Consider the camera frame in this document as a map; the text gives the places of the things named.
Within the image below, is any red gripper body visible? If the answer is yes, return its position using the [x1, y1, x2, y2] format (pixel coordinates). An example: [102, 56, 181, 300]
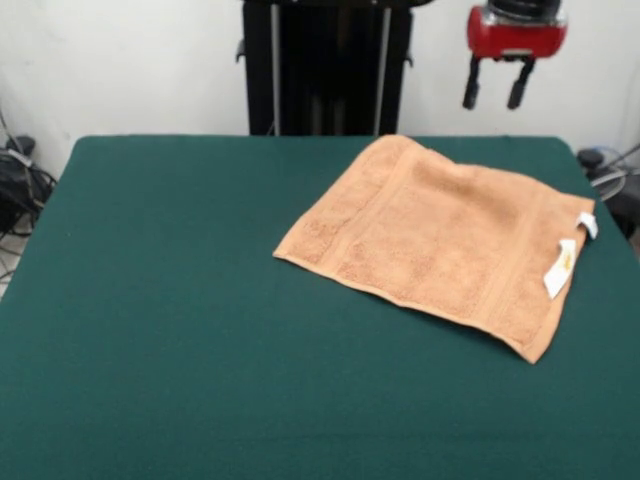
[466, 4, 569, 63]

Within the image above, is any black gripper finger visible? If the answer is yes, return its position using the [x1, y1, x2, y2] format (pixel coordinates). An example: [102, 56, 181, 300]
[461, 55, 484, 110]
[506, 58, 537, 110]

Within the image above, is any tan towel with white label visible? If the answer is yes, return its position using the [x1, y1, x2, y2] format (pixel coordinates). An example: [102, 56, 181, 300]
[272, 134, 600, 365]

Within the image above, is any dark green table cloth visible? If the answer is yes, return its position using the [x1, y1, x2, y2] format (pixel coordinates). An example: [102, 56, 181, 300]
[0, 134, 640, 480]

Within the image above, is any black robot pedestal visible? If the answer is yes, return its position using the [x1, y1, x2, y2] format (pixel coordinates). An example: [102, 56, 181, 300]
[234, 0, 416, 137]

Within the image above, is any black cable tangle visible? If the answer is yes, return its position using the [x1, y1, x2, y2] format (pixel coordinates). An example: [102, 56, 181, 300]
[0, 147, 59, 241]

